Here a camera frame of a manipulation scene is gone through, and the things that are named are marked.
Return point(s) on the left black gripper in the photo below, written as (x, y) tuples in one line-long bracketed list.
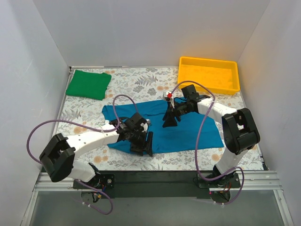
[(143, 143)]

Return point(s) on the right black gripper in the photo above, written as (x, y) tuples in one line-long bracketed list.
[(173, 112)]

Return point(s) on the blue t shirt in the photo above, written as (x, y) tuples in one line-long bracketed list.
[(183, 136)]

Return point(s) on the yellow plastic tray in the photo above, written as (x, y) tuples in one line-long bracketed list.
[(219, 76)]

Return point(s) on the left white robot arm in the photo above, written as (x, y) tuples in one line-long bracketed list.
[(60, 156)]

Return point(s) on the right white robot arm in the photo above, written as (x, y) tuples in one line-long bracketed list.
[(240, 133)]

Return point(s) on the folded green t shirt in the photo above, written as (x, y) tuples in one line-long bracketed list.
[(88, 85)]

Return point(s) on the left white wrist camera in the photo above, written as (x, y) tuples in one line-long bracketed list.
[(145, 125)]

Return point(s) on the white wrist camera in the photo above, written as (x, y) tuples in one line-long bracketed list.
[(145, 125), (168, 96)]

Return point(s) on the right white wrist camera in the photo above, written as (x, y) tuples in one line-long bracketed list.
[(168, 96)]

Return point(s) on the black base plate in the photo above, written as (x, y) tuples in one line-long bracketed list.
[(200, 189)]

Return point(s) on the aluminium frame rail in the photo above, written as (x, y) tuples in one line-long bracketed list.
[(254, 180)]

